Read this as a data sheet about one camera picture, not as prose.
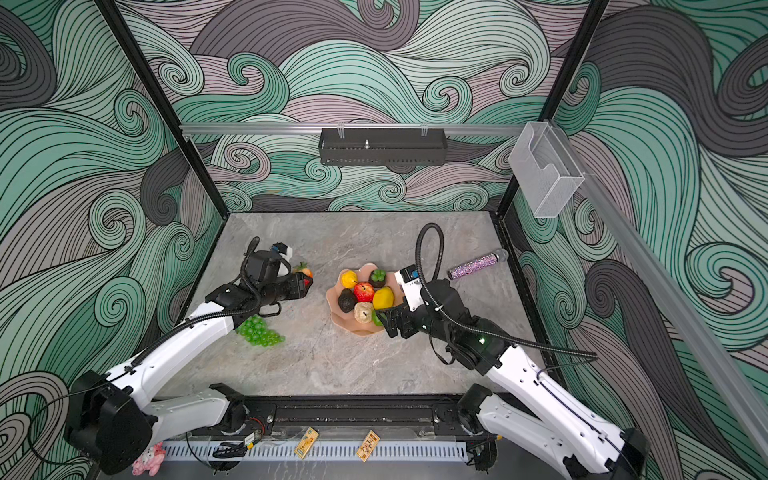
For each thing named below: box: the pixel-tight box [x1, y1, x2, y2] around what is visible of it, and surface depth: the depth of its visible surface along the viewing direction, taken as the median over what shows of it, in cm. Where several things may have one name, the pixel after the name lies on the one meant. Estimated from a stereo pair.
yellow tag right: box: [356, 429, 381, 463], surface depth 70 cm
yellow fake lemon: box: [372, 286, 395, 310], surface depth 92 cm
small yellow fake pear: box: [341, 270, 358, 289], surface depth 93 cm
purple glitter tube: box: [447, 248, 509, 280], surface depth 103 cm
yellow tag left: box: [294, 426, 320, 460], surface depth 71 cm
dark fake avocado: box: [338, 288, 356, 314], surface depth 89 cm
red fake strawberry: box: [292, 261, 313, 278], surface depth 81 cm
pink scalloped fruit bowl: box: [326, 263, 405, 335], surface depth 92 cm
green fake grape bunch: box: [236, 315, 286, 347], surface depth 87 cm
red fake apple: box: [353, 281, 375, 303], surface depth 92 cm
